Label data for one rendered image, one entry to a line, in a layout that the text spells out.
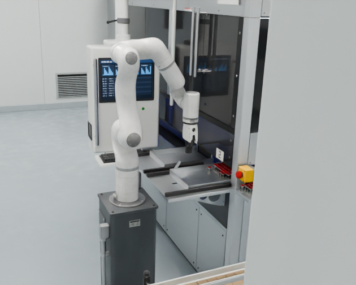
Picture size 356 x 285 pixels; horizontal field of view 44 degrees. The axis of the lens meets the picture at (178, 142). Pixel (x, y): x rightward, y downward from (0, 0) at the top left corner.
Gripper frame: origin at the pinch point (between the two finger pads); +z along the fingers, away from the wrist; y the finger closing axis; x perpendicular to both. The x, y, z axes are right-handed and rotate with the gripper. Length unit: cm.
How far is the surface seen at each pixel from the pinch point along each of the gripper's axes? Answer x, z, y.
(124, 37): 6, -51, 93
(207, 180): -15.1, 21.9, 4.4
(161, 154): -7, 22, 53
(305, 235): 61, -46, -158
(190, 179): -6.1, 22.0, 8.5
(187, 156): -21, 22, 43
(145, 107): -8, -2, 89
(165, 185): 10.4, 22.3, 5.7
